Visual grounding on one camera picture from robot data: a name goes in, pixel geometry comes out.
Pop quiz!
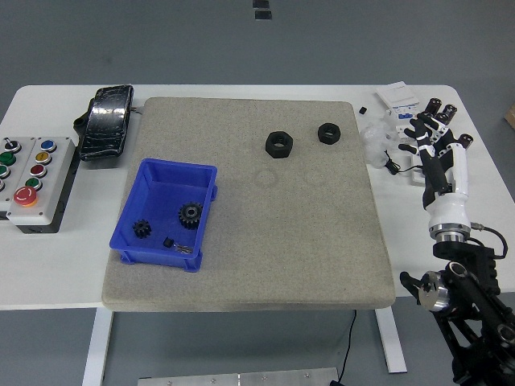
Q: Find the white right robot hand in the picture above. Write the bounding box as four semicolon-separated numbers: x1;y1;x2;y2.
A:
398;111;472;229

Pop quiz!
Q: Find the large black gear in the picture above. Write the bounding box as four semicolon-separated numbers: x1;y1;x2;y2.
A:
177;202;204;231

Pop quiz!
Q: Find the small black gear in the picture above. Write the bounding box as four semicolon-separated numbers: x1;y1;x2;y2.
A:
131;219;153;240

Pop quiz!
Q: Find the white cardboard box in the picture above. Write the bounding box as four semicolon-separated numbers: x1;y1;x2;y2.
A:
376;81;422;112

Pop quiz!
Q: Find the small black hex nut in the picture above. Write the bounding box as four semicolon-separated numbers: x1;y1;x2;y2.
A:
316;122;343;145

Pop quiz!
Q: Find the large black hex nut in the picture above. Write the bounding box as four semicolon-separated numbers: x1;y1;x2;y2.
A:
265;130;294;158

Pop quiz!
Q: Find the black control box base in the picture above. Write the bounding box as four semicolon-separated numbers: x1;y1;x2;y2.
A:
0;150;81;235

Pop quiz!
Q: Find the grey five-button control box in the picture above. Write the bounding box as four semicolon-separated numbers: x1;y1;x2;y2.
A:
6;136;77;226

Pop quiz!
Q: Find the white square plate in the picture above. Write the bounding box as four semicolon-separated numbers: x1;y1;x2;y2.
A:
410;154;428;187

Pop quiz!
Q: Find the white circuit breaker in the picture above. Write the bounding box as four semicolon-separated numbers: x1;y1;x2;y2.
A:
384;100;423;142

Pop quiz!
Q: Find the clear plastic bag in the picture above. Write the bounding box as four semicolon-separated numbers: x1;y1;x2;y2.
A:
359;119;399;168

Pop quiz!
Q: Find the white table leg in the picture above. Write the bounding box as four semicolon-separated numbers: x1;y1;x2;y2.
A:
376;309;408;373
82;309;114;386

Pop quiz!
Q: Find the grey-brown foam mat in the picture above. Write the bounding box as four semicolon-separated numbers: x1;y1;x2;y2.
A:
100;96;398;312

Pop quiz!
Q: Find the blue plastic bin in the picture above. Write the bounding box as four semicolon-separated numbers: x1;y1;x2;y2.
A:
109;158;220;273

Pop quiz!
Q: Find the silver metal plate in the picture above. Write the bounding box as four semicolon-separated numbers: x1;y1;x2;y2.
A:
138;367;339;386

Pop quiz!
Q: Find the red emergency stop button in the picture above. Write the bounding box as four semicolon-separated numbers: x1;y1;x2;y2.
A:
13;187;39;208

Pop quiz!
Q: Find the black adapter cord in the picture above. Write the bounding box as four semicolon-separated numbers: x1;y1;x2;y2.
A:
384;149;422;176

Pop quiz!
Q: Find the black hanging cable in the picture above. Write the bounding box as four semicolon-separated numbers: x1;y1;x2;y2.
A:
332;309;358;386

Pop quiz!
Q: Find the grey selector-switch control box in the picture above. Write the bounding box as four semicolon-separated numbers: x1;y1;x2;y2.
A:
0;136;38;212

